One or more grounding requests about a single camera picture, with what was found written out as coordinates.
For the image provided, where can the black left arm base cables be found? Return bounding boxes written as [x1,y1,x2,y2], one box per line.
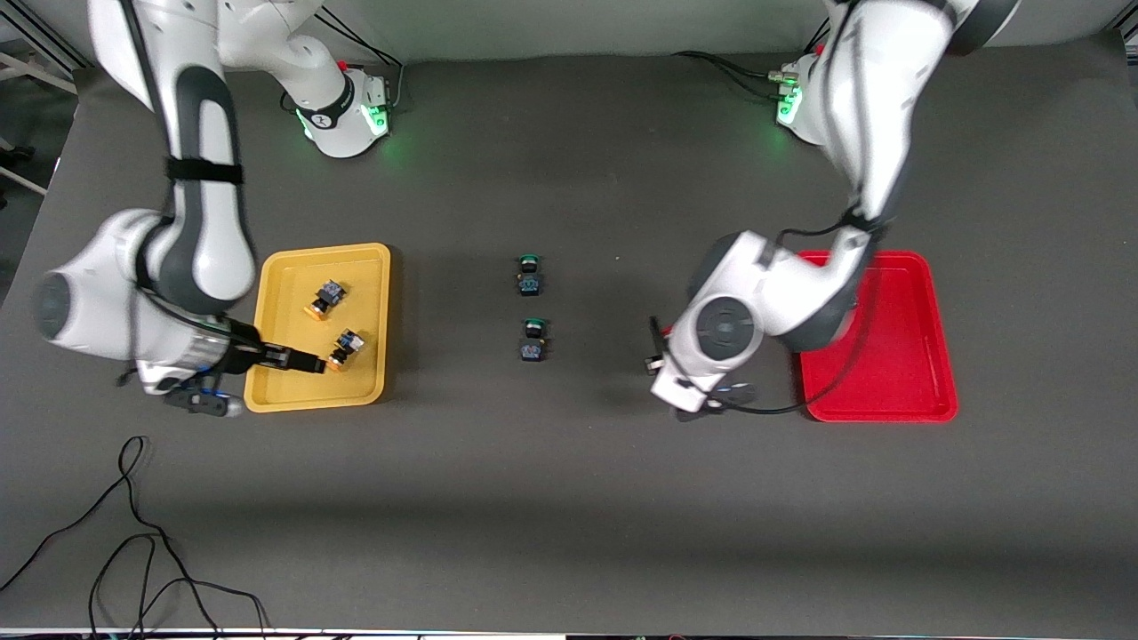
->
[671,18,832,103]

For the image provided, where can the yellow push button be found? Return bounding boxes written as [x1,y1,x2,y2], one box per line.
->
[324,328,367,372]
[304,278,349,322]

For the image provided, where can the red plastic tray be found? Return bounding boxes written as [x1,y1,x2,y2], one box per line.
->
[791,251,959,423]

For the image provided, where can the thin black loose cable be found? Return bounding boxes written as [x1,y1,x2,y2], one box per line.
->
[0,435,269,639]

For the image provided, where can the white metal frame bar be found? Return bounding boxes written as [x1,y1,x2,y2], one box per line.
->
[0,49,79,95]

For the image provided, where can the black arm base cables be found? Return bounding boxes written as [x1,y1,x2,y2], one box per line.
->
[280,7,406,116]
[671,18,832,103]

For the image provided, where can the yellow plastic tray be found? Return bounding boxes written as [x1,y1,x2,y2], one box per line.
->
[244,243,392,414]

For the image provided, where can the black strap on right arm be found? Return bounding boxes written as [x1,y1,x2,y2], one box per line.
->
[164,156,246,187]

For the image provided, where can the black right arm base cables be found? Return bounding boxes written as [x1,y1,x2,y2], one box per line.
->
[280,7,406,116]

